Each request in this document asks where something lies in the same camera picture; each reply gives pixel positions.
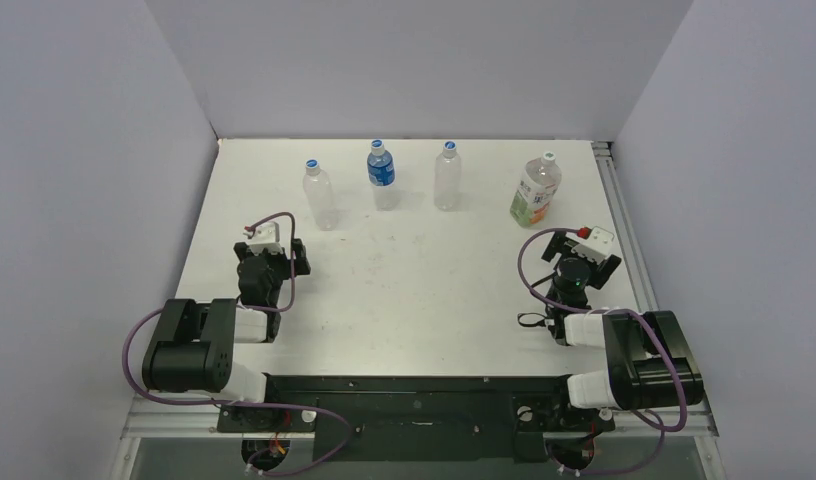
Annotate green orange label bottle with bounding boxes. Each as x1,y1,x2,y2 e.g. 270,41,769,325
509,151,563,228

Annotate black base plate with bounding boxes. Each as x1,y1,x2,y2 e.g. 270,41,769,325
217,376,615,467

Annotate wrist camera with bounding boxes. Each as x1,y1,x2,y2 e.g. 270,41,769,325
244,221,282,255
571,226,615,263

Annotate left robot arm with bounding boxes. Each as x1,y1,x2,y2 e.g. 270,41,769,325
141,238,311,430

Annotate aluminium rail frame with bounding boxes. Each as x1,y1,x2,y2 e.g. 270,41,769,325
109,140,727,480

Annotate clear bottle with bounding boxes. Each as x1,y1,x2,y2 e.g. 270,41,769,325
433,140,462,211
303,159,338,231

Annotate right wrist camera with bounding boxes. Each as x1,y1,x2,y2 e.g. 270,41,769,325
571,226,615,263

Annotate blue label bottle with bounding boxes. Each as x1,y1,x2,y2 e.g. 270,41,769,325
367,139,399,211

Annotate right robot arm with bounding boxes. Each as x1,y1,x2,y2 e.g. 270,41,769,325
542,227,704,427

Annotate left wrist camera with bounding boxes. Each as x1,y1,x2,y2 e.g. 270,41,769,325
244,221,282,255

